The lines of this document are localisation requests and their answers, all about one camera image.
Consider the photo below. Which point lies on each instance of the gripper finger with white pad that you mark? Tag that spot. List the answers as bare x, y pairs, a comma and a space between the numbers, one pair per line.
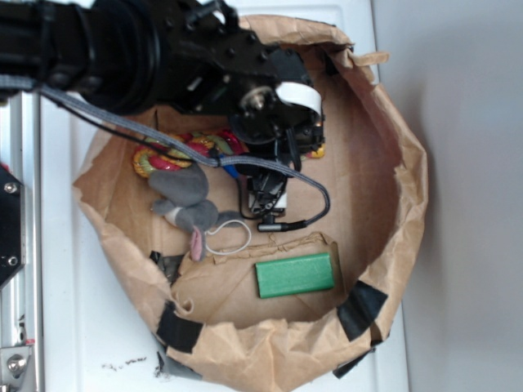
267, 197
309, 131

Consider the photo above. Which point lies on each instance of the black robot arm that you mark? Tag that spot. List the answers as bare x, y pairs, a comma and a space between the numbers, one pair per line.
127, 56

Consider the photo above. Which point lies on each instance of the grey plush mouse toy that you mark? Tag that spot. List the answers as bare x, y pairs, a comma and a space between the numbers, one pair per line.
184, 204

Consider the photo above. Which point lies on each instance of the aluminium rail with bracket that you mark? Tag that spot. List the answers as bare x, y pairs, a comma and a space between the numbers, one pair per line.
21, 298

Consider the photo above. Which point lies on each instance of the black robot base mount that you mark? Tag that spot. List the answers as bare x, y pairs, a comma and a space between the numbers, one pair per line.
12, 226

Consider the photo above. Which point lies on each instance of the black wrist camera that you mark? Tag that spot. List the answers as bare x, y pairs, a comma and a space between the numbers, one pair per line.
266, 220

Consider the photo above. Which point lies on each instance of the brown paper bag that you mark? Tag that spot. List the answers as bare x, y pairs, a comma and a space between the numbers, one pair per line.
211, 320

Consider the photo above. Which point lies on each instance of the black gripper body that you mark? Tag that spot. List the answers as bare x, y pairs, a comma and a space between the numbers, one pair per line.
217, 68

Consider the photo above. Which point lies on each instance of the green rectangular block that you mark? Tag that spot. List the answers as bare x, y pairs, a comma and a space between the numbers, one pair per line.
294, 275

